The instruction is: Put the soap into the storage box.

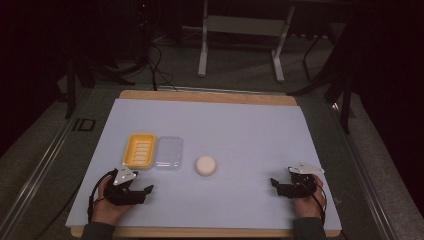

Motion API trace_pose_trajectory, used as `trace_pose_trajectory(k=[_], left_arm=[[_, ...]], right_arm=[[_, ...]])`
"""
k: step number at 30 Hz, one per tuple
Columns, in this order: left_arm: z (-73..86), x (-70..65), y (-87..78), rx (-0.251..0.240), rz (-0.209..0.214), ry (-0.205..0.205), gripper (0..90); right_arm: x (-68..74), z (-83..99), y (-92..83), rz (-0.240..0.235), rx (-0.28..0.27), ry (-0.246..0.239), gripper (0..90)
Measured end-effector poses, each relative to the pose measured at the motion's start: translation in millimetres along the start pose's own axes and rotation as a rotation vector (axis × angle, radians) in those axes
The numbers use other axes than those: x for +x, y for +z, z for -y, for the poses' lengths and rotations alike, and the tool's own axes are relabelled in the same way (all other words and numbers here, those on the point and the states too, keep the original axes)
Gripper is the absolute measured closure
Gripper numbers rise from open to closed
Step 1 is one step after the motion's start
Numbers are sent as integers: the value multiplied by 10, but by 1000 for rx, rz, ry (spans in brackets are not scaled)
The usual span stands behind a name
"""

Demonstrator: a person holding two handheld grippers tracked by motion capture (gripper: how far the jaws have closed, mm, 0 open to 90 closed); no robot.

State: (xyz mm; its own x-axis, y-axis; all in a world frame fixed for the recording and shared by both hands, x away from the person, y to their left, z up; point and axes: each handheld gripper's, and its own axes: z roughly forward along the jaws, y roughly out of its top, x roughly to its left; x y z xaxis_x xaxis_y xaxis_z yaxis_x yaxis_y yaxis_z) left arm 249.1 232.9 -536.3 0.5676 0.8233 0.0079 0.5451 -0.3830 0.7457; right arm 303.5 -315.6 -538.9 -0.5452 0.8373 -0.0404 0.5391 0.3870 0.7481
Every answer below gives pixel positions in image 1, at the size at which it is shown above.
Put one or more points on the white metal stand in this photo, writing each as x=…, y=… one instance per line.
x=245, y=26

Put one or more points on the white foam table mat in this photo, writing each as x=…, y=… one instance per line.
x=240, y=133

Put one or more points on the yellow soap dish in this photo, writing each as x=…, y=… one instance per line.
x=140, y=150

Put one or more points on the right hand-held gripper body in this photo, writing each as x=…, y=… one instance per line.
x=301, y=185

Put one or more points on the black chair legs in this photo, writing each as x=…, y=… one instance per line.
x=333, y=83

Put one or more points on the metal floor rail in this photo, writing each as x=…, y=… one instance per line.
x=363, y=173
x=36, y=173

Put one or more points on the person's left hand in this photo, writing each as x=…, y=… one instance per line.
x=108, y=210

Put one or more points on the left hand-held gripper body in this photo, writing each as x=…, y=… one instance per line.
x=121, y=193

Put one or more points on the clear plastic soap dish lid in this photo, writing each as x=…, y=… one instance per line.
x=169, y=152

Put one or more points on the person's right hand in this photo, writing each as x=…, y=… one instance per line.
x=308, y=205

